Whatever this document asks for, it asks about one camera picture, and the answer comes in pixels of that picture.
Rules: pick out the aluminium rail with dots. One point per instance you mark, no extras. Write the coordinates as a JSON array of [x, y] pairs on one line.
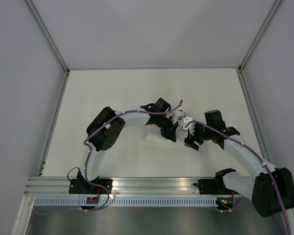
[[262, 155], [122, 186], [45, 149]]

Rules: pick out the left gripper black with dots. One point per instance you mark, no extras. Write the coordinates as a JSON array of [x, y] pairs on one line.
[[170, 132]]

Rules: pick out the aluminium frame post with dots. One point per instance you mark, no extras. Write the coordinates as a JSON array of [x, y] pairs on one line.
[[261, 31], [46, 34]]

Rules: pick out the left side aluminium rail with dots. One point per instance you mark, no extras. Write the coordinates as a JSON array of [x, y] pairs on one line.
[[45, 149]]

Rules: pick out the aluminium front rail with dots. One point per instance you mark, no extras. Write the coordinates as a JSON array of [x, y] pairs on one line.
[[122, 186]]

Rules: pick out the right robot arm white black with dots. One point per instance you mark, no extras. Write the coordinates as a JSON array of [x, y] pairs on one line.
[[269, 188]]

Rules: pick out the right aluminium frame post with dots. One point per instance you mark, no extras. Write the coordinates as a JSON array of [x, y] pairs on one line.
[[261, 31]]

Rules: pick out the white slotted cable duct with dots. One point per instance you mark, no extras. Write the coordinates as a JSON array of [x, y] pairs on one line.
[[128, 201]]

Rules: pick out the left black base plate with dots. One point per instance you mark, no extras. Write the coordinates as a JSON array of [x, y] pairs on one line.
[[76, 187]]

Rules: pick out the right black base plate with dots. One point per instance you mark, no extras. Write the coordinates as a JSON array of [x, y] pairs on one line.
[[212, 187]]

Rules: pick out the right side aluminium rail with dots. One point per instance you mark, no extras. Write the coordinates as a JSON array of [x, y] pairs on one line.
[[262, 155]]

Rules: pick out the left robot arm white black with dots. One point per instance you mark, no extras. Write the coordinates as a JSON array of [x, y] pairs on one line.
[[105, 129]]

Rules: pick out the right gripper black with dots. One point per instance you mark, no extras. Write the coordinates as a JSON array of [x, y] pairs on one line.
[[189, 141]]

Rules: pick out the left aluminium frame post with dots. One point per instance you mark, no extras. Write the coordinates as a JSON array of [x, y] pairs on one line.
[[46, 34]]

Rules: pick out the white cloth napkin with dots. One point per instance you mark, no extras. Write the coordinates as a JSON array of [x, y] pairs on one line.
[[158, 139]]

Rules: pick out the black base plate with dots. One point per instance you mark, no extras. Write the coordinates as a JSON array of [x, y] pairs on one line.
[[212, 187], [76, 187]]

